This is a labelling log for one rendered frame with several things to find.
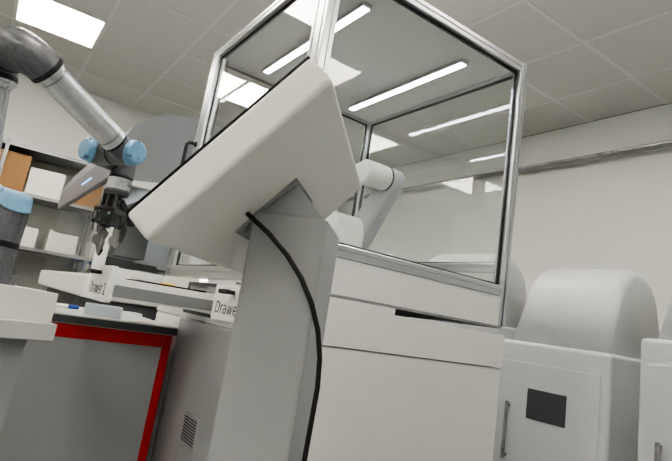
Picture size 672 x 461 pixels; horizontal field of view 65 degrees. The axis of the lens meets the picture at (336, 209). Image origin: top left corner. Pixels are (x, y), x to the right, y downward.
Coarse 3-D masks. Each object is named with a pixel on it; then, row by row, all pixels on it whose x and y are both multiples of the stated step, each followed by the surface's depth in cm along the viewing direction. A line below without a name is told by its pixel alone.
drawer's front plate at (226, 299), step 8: (216, 288) 171; (224, 288) 165; (232, 288) 160; (216, 296) 169; (224, 296) 164; (232, 296) 159; (224, 304) 162; (232, 304) 158; (216, 312) 166; (232, 312) 156; (224, 320) 159; (232, 320) 155
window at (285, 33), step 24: (312, 0) 173; (264, 24) 205; (288, 24) 185; (312, 24) 168; (240, 48) 222; (264, 48) 199; (288, 48) 180; (240, 72) 214; (264, 72) 192; (216, 96) 233; (240, 96) 207; (216, 120) 224
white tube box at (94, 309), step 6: (90, 306) 183; (96, 306) 184; (102, 306) 185; (108, 306) 186; (114, 306) 194; (84, 312) 182; (90, 312) 183; (96, 312) 184; (102, 312) 185; (108, 312) 186; (114, 312) 186; (120, 312) 187; (120, 318) 187
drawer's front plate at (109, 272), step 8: (104, 272) 164; (112, 272) 156; (96, 280) 171; (104, 280) 161; (112, 280) 156; (88, 288) 178; (112, 288) 156; (88, 296) 175; (96, 296) 164; (104, 296) 155
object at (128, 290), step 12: (120, 288) 158; (132, 288) 160; (144, 288) 163; (156, 288) 165; (168, 288) 167; (132, 300) 160; (144, 300) 162; (156, 300) 164; (168, 300) 166; (180, 300) 168; (192, 300) 170; (204, 300) 173
